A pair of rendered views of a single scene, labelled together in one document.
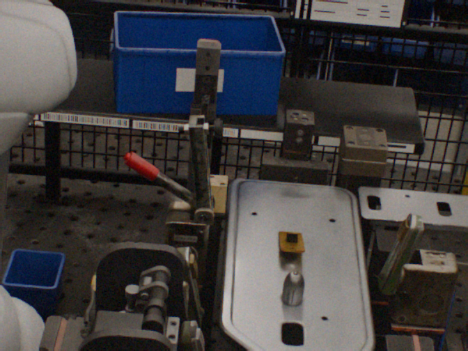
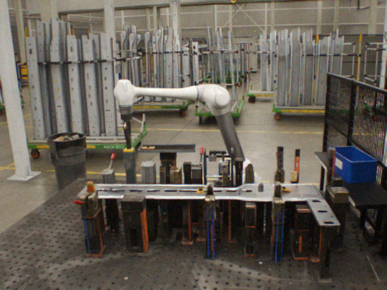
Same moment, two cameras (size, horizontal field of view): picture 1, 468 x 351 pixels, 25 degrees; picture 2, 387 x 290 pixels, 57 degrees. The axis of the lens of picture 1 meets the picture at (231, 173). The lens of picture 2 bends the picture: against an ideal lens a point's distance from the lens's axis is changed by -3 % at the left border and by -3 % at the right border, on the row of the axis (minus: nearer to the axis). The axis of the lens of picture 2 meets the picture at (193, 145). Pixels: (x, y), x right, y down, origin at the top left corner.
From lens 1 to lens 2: 2.31 m
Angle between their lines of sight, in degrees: 87
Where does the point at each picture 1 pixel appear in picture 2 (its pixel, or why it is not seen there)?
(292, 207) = (304, 190)
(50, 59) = (212, 96)
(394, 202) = (319, 203)
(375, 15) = not seen: outside the picture
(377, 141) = (338, 191)
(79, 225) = not seen: hidden behind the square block
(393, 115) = (371, 199)
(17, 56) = (209, 94)
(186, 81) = (337, 163)
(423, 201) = (323, 208)
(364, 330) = (251, 198)
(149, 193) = not seen: hidden behind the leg
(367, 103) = (375, 195)
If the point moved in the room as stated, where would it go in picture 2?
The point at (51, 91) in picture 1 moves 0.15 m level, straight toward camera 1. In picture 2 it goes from (212, 102) to (188, 103)
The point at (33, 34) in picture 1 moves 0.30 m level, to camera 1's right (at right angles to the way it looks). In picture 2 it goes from (212, 92) to (210, 99)
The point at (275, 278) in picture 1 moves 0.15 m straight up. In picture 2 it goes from (268, 189) to (268, 164)
